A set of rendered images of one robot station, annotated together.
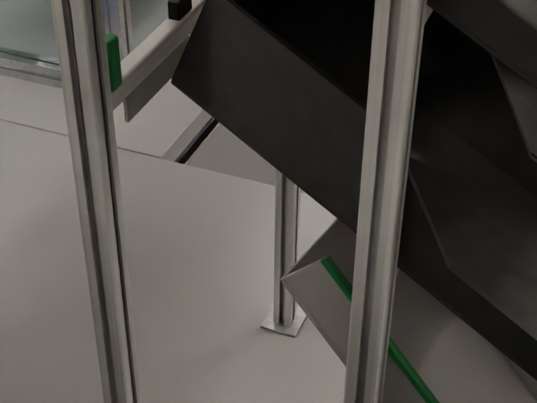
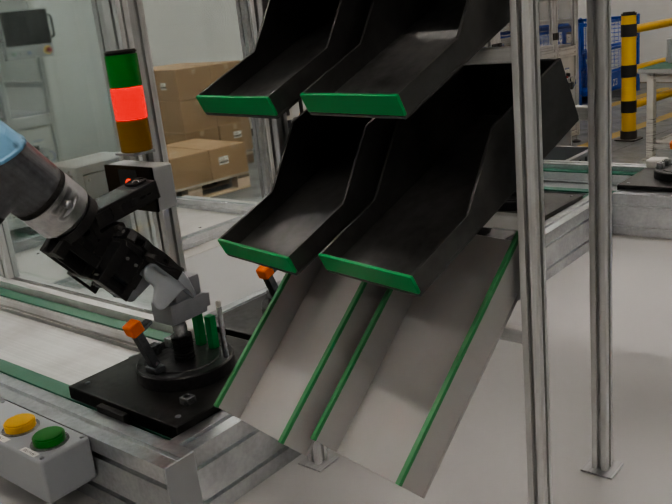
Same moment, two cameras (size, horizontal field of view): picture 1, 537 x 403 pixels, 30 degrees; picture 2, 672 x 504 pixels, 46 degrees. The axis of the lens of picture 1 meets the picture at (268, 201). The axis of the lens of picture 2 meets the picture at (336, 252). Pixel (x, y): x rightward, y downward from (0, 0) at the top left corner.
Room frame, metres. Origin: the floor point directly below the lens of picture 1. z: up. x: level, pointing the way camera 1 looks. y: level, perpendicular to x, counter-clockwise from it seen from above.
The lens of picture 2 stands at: (0.79, -0.94, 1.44)
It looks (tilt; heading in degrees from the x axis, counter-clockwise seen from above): 17 degrees down; 110
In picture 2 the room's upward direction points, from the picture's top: 6 degrees counter-clockwise
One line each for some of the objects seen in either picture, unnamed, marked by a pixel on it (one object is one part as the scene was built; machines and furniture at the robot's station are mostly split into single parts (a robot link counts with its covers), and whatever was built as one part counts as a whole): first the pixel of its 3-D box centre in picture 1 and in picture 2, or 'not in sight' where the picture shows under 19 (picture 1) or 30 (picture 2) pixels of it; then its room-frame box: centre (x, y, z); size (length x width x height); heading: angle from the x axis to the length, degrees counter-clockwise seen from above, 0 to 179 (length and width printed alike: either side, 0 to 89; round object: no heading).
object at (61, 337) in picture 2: not in sight; (89, 360); (-0.06, 0.11, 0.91); 0.84 x 0.28 x 0.10; 159
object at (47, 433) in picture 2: not in sight; (49, 440); (0.12, -0.22, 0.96); 0.04 x 0.04 x 0.02
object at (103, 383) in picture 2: not in sight; (188, 375); (0.21, -0.02, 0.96); 0.24 x 0.24 x 0.02; 69
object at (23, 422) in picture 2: not in sight; (20, 426); (0.05, -0.19, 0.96); 0.04 x 0.04 x 0.02
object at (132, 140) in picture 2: not in sight; (134, 134); (0.08, 0.16, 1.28); 0.05 x 0.05 x 0.05
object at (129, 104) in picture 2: not in sight; (129, 103); (0.08, 0.16, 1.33); 0.05 x 0.05 x 0.05
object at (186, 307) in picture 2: not in sight; (182, 291); (0.22, -0.01, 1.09); 0.08 x 0.04 x 0.07; 69
